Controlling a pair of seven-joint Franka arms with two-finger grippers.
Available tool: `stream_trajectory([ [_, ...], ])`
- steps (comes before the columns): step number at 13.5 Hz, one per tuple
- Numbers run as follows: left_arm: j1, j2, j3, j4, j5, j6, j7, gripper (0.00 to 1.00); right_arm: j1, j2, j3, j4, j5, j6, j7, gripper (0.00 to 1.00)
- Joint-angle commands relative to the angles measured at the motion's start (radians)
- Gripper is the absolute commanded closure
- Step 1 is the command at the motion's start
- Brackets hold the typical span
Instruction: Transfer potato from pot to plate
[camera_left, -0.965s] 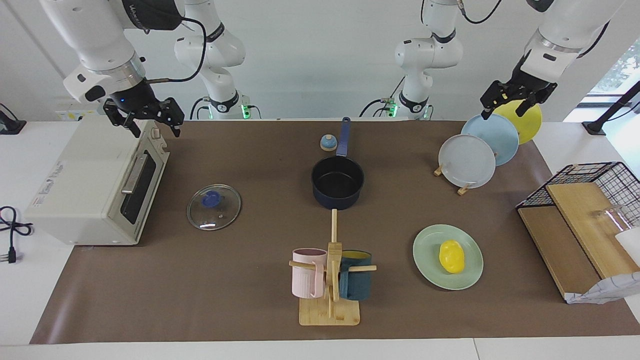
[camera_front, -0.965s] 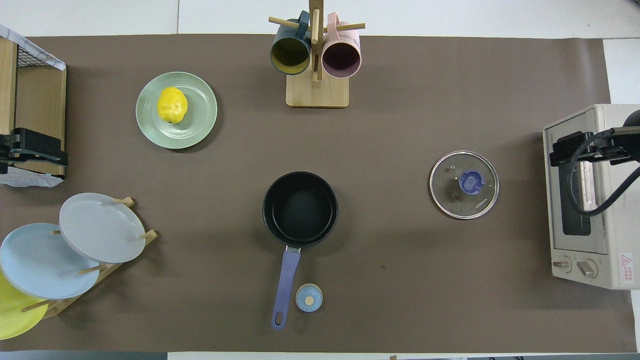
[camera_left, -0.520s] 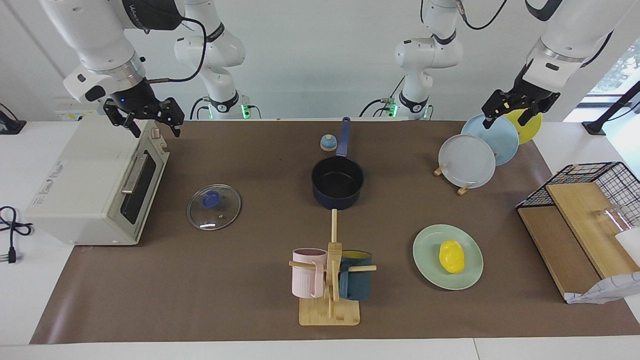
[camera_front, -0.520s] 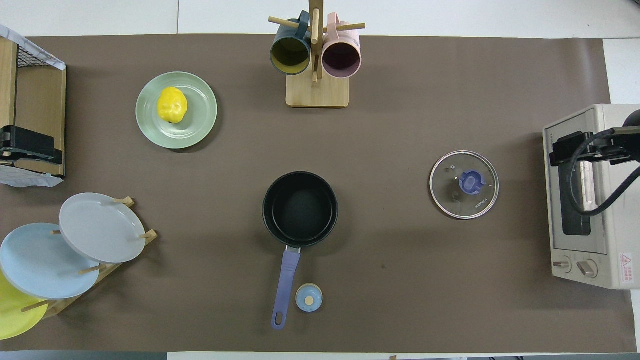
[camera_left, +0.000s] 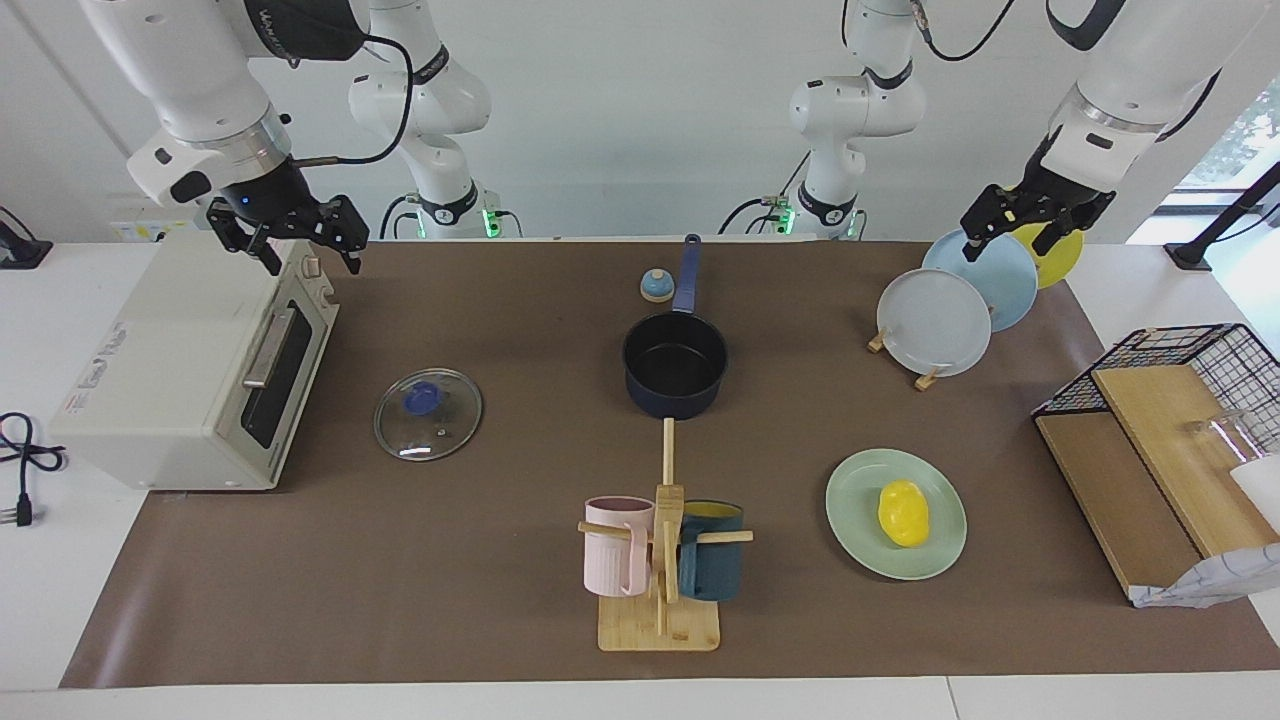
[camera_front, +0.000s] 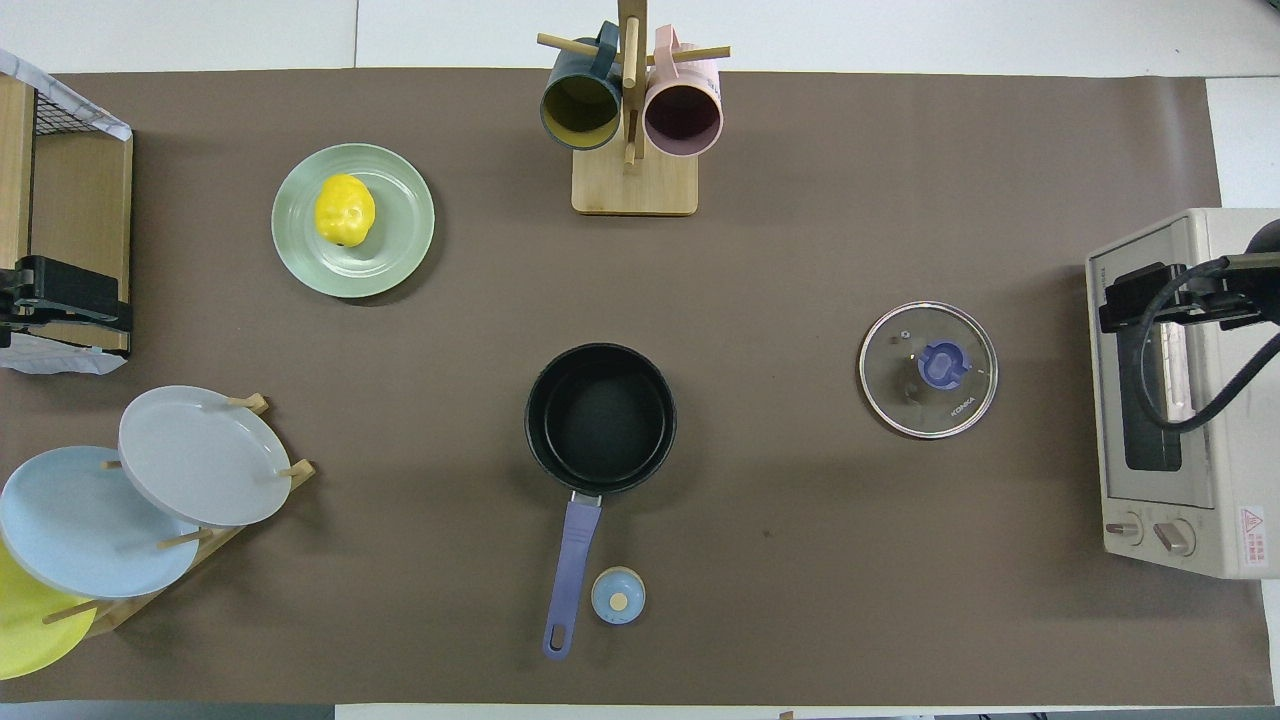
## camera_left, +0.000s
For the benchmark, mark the pink ribbed mug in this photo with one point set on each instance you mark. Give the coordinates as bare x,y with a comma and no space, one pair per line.
612,555

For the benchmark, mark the yellow plate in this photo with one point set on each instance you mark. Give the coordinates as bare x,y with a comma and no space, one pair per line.
1060,262

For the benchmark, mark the pale green plate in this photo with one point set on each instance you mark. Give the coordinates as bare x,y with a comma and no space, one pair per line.
860,520

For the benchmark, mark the wooden plate rack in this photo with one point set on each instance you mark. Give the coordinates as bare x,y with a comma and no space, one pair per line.
930,378

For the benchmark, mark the black angled stand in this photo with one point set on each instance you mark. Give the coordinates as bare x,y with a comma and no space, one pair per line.
1225,215

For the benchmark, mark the small blue round bell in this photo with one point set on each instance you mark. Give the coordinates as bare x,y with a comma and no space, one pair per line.
656,288

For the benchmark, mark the dark teal mug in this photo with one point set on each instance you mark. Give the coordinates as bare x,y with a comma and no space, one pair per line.
712,570

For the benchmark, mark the wooden mug tree stand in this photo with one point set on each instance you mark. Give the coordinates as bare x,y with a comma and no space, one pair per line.
660,630

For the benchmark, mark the yellow lemon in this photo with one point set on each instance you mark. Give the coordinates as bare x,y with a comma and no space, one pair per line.
903,513

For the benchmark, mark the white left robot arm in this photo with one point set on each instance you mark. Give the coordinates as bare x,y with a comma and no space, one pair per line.
1140,70

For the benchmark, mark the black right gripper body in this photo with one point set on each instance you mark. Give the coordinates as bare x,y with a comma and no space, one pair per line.
275,210

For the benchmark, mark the light blue plate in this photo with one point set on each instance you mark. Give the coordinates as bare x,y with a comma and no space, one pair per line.
1000,285

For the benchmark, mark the clear glass cup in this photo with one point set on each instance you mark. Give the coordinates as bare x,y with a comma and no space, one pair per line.
1225,435

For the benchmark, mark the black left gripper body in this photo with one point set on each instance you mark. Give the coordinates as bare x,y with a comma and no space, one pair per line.
1050,195

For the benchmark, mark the beige toaster oven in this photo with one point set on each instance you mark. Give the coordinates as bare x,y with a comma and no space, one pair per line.
170,360

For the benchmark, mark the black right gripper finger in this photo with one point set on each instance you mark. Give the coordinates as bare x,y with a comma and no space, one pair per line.
245,238
350,230

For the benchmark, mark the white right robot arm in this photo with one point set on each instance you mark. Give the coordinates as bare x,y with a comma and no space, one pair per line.
190,70

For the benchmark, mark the black desk clamp mount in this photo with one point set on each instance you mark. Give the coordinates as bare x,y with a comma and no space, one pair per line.
20,252

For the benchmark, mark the glass pot lid purple knob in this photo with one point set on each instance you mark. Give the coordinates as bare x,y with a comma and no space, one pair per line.
445,430

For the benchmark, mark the white wall power box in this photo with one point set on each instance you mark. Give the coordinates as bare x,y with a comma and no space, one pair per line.
150,218

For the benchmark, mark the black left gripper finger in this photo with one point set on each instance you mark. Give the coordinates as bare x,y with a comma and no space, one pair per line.
985,225
1070,228

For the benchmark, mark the white patterned cloth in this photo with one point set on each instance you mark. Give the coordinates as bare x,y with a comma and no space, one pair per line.
1210,580

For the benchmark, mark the brown table mat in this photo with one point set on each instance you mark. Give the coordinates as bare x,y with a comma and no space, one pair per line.
450,560

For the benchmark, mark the grey plate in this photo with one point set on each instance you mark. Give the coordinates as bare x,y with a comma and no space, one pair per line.
933,322

